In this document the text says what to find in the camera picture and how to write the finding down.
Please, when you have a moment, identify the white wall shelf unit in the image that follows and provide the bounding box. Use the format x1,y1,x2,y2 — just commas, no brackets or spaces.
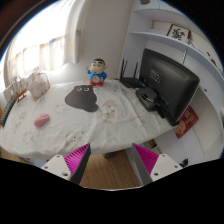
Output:
122,0,224,164

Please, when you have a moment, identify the white window curtain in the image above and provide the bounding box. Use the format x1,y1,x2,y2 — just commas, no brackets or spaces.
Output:
65,0,87,64

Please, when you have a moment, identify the framed calligraphy picture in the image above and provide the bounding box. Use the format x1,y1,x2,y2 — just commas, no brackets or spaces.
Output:
167,24,189,42

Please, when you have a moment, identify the black wifi router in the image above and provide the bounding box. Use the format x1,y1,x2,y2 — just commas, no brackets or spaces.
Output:
119,60,144,88

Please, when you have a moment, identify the white patterned tablecloth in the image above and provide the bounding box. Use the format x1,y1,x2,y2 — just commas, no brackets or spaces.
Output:
0,80,172,159

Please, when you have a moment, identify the red printed card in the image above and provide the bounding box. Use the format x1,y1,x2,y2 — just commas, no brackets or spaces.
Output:
175,106,199,139

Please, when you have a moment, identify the black keyboard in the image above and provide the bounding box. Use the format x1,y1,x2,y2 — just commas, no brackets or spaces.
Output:
0,97,16,127

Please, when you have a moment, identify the beige drawstring cloth bag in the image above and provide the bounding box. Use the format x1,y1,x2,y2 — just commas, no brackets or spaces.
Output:
28,72,50,100

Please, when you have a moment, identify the cartoon boy figurine clock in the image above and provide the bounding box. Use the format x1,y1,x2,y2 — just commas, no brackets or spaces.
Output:
86,58,107,86

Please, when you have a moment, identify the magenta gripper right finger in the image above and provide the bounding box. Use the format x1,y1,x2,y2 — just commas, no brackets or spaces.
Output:
126,144,182,186

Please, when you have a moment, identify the white wooden organizer rack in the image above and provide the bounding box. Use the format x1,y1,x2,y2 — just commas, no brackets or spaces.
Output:
3,78,28,101

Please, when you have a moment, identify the pink computer mouse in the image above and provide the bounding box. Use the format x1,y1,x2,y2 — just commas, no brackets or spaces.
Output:
34,113,50,127

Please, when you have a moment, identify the black cat mouse pad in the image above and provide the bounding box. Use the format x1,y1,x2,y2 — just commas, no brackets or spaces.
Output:
65,85,99,112

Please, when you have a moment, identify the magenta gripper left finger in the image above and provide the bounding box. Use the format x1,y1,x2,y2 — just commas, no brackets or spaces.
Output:
42,144,91,185

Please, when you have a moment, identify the black computer monitor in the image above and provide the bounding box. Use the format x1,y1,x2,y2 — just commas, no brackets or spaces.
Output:
136,49,200,126

